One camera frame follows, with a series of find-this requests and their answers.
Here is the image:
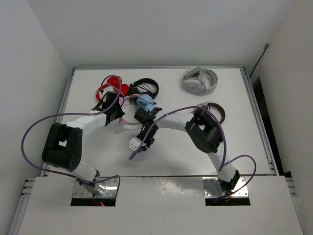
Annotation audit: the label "blue pink cat-ear headphones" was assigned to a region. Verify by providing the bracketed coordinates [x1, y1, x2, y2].
[118, 94, 156, 126]

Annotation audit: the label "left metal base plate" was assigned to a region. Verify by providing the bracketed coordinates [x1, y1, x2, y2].
[72, 178, 119, 198]

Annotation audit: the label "red headphones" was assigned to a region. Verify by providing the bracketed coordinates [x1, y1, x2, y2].
[95, 76, 130, 101]

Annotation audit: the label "black wall cable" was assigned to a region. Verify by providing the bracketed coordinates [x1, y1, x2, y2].
[249, 42, 270, 79]

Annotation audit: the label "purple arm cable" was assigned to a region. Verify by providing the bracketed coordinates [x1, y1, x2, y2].
[129, 105, 257, 201]
[21, 74, 124, 184]

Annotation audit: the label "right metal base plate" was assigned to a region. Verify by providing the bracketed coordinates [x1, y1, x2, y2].
[202, 177, 249, 199]

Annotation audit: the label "black headphones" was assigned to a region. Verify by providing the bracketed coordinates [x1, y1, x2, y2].
[129, 78, 159, 103]

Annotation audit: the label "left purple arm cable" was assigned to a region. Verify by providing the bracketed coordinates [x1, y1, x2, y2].
[21, 74, 124, 184]

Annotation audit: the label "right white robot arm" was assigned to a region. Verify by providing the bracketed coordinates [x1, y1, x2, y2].
[129, 107, 240, 194]

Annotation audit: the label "white grey headphones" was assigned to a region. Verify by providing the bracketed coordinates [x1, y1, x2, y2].
[182, 66, 218, 95]

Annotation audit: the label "metal base plate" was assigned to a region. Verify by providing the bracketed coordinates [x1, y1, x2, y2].
[202, 177, 249, 199]
[72, 178, 119, 198]

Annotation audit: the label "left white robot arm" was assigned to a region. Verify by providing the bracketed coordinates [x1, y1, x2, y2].
[42, 92, 124, 184]

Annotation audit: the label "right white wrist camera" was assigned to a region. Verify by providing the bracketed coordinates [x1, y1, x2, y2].
[128, 137, 146, 151]

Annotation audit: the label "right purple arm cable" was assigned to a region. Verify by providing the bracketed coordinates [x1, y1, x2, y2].
[129, 105, 257, 201]

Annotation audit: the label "brown silver headphones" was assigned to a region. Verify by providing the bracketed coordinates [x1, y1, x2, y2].
[197, 102, 226, 124]

